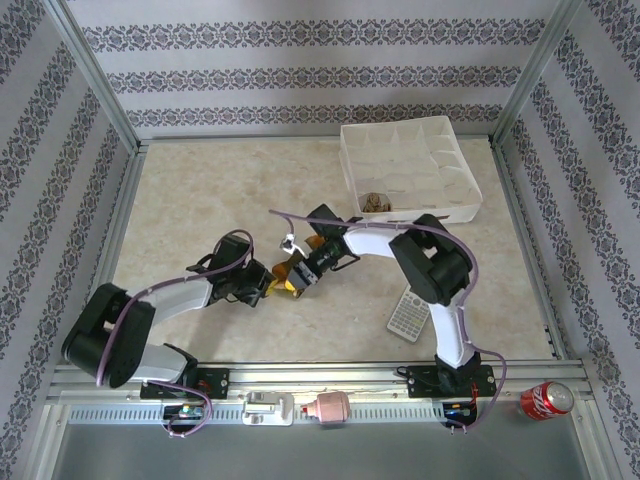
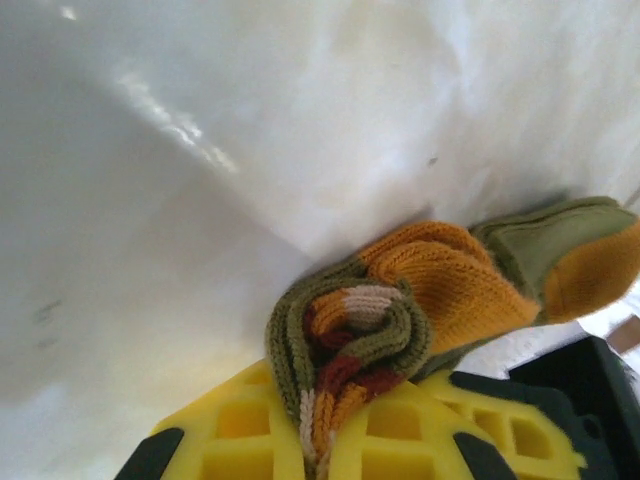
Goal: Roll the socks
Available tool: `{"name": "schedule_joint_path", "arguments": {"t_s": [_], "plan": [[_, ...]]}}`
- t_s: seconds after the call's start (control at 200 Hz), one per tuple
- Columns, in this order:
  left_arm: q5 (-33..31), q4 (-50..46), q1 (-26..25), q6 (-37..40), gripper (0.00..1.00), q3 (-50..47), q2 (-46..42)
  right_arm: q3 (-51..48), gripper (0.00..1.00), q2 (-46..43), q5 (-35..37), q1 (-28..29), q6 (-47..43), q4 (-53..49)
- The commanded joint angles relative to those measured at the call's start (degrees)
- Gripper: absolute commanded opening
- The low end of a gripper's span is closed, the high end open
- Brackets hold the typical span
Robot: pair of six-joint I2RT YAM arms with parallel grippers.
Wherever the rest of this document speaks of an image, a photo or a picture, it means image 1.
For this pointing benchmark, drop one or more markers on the small circuit board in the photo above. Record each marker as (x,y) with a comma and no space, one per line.
(460,410)
(184,411)

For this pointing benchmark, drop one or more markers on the white divided organizer box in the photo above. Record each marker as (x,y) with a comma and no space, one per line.
(410,160)

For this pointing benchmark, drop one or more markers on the aluminium side rail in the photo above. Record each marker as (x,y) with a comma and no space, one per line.
(520,225)
(122,210)

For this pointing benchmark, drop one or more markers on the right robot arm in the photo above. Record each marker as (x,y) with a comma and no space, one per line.
(435,270)

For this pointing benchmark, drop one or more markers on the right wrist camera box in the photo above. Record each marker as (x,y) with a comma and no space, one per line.
(289,246)

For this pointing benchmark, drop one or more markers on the white metal clamp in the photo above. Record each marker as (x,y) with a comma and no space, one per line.
(267,409)

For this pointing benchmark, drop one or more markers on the brown beige argyle sock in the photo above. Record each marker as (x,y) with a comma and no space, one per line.
(376,202)

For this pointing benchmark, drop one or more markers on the green striped sock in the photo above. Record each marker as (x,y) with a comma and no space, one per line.
(285,268)

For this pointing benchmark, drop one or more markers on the aluminium frame post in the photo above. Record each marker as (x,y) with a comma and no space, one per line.
(95,75)
(535,75)

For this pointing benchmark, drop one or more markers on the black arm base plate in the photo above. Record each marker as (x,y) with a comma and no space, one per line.
(215,382)
(422,382)

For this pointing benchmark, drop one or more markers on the pink bottle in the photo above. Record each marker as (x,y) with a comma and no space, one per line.
(327,407)

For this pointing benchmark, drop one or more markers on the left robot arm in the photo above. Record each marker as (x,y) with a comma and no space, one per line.
(115,340)

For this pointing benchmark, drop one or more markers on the grey calculator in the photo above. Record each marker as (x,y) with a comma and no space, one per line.
(407,320)

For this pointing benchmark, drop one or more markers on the aluminium frame rail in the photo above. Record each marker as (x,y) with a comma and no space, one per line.
(310,375)

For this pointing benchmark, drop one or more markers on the red soda can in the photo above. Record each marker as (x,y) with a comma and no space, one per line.
(546,402)

